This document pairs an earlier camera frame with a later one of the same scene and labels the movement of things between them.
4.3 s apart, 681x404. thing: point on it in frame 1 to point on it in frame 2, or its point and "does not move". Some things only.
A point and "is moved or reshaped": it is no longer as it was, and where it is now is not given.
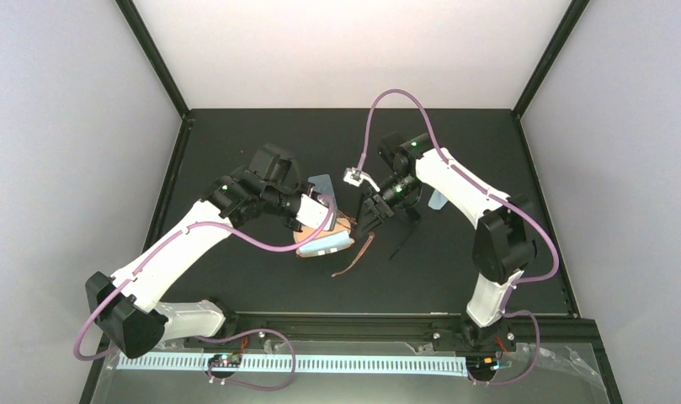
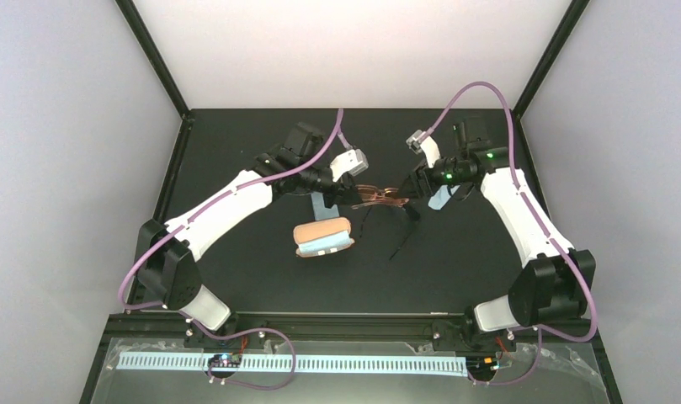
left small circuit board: x=226 y=360 does not move
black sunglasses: x=414 y=216 does not move
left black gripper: x=295 y=228 to x=347 y=188
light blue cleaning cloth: x=326 y=246 does not move
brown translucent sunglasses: x=353 y=221 is moved or reshaped
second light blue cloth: x=437 y=200 does not move
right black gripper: x=377 y=204 to x=413 y=185
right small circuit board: x=481 y=364 does not move
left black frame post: x=141 y=33 does not move
